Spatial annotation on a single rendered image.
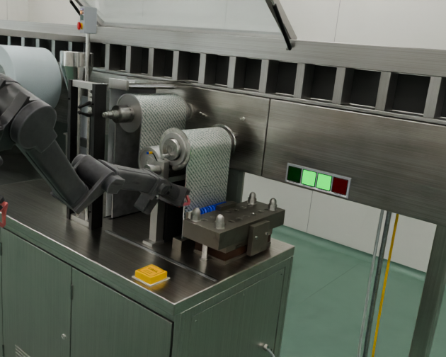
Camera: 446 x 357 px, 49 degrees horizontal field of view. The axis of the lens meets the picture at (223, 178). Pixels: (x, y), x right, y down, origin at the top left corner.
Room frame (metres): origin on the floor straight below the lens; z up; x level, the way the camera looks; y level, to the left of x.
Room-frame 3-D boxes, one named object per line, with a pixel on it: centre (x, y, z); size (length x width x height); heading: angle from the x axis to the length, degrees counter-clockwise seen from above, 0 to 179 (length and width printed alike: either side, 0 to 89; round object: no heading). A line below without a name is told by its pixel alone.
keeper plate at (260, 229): (1.62, -0.15, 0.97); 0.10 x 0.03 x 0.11; 143
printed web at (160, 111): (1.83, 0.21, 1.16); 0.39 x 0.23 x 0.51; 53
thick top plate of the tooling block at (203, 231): (1.67, -0.06, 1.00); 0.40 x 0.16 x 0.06; 143
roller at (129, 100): (1.90, 0.30, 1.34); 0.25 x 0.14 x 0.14; 143
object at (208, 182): (1.71, 0.05, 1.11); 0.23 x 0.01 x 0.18; 143
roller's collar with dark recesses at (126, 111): (1.78, 0.39, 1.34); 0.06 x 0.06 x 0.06; 53
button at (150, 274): (1.36, 0.19, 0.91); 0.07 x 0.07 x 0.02; 53
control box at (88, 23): (2.01, 0.60, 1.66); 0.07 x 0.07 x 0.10; 32
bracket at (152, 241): (1.64, 0.23, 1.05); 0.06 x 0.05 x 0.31; 143
